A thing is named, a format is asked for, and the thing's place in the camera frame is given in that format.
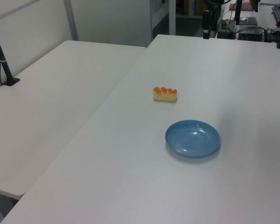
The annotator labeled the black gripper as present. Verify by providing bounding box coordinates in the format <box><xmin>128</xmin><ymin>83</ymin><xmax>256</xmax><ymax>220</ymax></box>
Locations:
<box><xmin>202</xmin><ymin>9</ymin><xmax>212</xmax><ymax>40</ymax></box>

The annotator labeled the bread with orange topping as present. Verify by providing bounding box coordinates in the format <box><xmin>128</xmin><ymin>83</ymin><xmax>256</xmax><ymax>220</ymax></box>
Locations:
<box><xmin>153</xmin><ymin>86</ymin><xmax>178</xmax><ymax>103</ymax></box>

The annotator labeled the blue round plate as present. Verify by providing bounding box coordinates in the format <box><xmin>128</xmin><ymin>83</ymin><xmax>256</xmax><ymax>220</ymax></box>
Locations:
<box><xmin>165</xmin><ymin>119</ymin><xmax>221</xmax><ymax>159</ymax></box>

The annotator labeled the black monitor stand pole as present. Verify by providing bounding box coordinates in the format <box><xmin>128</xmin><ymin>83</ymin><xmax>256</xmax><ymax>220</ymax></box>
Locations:
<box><xmin>234</xmin><ymin>0</ymin><xmax>243</xmax><ymax>25</ymax></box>

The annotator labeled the black flat laptop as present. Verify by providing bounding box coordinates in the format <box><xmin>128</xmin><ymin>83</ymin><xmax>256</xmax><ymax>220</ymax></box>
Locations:
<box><xmin>238</xmin><ymin>16</ymin><xmax>258</xmax><ymax>26</ymax></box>

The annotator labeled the black computer box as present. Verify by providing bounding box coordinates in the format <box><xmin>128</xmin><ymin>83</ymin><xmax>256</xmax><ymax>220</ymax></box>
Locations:
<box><xmin>238</xmin><ymin>27</ymin><xmax>265</xmax><ymax>42</ymax></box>

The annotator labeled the white side table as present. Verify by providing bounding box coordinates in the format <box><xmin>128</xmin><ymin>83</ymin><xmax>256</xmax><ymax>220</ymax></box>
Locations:
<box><xmin>0</xmin><ymin>40</ymin><xmax>147</xmax><ymax>200</ymax></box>

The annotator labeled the black pole with white tie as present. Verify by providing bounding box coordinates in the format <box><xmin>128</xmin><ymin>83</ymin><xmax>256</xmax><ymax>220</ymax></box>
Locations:
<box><xmin>0</xmin><ymin>18</ymin><xmax>21</xmax><ymax>87</ymax></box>

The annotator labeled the white frame post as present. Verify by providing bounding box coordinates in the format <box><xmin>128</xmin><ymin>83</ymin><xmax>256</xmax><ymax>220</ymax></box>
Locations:
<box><xmin>168</xmin><ymin>0</ymin><xmax>177</xmax><ymax>35</ymax></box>

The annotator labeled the grey partition post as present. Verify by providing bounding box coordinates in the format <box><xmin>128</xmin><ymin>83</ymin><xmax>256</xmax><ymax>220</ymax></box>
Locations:
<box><xmin>63</xmin><ymin>0</ymin><xmax>80</xmax><ymax>42</ymax></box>

